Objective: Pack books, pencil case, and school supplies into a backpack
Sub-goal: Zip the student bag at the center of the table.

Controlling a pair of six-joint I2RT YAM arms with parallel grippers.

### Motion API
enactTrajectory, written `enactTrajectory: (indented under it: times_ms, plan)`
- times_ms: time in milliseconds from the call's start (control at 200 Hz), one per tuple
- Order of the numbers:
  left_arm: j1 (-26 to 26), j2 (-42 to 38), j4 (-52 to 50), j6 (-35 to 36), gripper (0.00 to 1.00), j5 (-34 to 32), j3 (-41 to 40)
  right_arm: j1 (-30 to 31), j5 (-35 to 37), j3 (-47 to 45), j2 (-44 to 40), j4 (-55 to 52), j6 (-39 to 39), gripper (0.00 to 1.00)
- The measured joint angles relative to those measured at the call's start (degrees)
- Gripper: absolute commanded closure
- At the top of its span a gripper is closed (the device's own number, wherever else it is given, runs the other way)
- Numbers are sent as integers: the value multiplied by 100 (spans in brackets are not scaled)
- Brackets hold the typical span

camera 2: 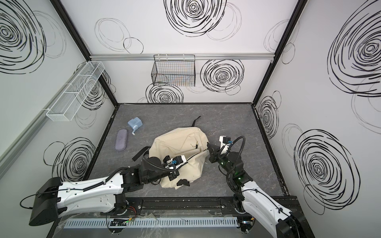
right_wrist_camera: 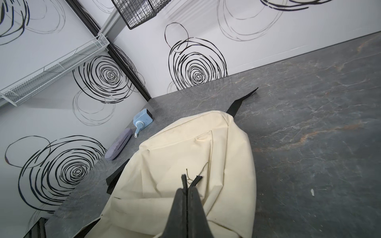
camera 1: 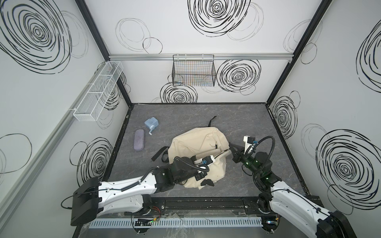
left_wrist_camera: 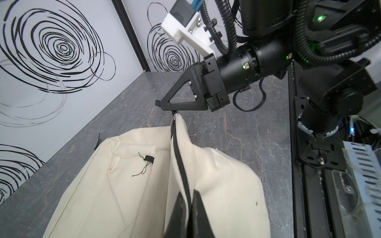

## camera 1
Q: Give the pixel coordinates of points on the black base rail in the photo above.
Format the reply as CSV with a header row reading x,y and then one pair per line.
x,y
162,205

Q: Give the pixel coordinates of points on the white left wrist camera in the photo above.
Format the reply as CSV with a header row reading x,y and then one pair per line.
x,y
205,161

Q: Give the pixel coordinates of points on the black wire basket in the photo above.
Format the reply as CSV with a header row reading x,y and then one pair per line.
x,y
193,70

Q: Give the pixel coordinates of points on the light blue pencil sharpener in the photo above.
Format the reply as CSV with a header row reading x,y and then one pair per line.
x,y
151,123

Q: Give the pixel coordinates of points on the cream canvas backpack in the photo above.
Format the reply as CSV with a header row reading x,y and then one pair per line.
x,y
199,142

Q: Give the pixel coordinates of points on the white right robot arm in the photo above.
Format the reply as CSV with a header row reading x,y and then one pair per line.
x,y
278,197

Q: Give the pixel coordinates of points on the white slotted cable duct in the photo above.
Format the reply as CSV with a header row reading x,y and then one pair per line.
x,y
189,222

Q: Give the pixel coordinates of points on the purple pencil case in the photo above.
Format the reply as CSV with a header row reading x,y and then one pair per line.
x,y
139,140

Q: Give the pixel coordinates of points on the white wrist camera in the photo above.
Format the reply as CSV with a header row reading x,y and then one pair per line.
x,y
249,142
205,161

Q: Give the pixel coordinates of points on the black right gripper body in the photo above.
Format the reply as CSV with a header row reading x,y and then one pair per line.
x,y
248,161

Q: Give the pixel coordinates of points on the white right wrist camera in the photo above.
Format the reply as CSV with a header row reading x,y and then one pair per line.
x,y
249,142

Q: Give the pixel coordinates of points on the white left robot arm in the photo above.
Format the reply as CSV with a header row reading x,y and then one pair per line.
x,y
95,198

